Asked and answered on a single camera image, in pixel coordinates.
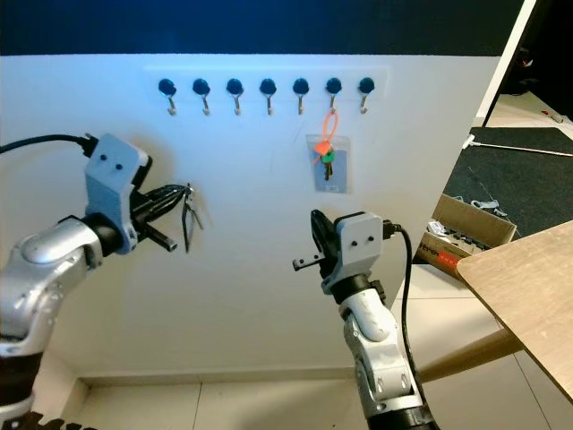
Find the wooden table leg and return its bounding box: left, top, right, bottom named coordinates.
left=415, top=328, right=523, bottom=385

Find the brown cardboard box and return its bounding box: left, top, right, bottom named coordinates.
left=414, top=192, right=519, bottom=280

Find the black floor rug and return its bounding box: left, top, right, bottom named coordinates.
left=445, top=125, right=573, bottom=244

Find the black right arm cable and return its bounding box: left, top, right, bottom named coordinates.
left=389, top=223, right=423, bottom=361

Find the white long-handled tool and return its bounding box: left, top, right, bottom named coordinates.
left=464, top=133, right=573, bottom=159

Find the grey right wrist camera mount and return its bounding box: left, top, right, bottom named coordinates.
left=320, top=211, right=391, bottom=296

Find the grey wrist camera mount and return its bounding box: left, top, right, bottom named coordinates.
left=320, top=211, right=391, bottom=296
left=82, top=133, right=152, bottom=257

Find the clear plastic card pouch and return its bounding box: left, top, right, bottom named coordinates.
left=305, top=133, right=353, bottom=194

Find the white hook rail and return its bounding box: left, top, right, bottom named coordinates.
left=143, top=64, right=391, bottom=105

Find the light wooden table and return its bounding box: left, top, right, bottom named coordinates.
left=456, top=219, right=573, bottom=403

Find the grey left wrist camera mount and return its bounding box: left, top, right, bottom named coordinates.
left=82, top=133, right=152, bottom=257

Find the green key with orange loop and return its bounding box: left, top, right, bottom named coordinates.
left=312, top=108, right=342, bottom=183

